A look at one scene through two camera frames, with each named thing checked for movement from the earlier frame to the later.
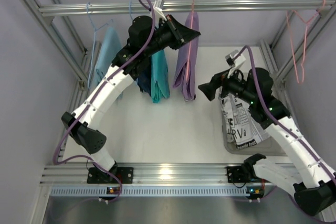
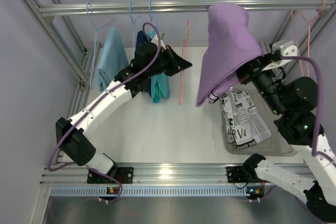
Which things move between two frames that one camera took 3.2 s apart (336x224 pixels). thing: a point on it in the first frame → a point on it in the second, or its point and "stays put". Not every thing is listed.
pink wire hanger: x=303 y=60 → x=310 y=22
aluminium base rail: x=143 y=174 stays put
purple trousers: x=186 y=68 → x=231 y=44
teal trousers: x=160 y=85 stays put
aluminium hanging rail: x=189 y=7 stays put
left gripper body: x=176 y=32 → x=169 y=60
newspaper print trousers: x=242 y=129 stays put
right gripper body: x=219 y=84 → x=251 y=67
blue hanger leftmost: x=89 y=6 stays put
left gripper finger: x=184 y=33 → x=176 y=63
